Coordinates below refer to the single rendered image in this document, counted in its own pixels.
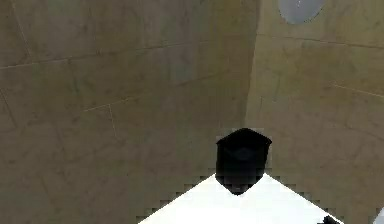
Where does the black box-shaped machine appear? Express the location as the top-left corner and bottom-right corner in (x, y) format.
(215, 127), (273, 197)

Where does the white dining table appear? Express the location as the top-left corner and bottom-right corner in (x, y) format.
(137, 172), (345, 224)

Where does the small black object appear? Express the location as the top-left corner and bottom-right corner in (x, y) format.
(316, 215), (341, 224)

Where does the pale grey object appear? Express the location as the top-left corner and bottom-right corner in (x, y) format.
(373, 207), (384, 224)

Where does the grey oval wall mirror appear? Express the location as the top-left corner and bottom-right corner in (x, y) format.
(278, 0), (327, 25)

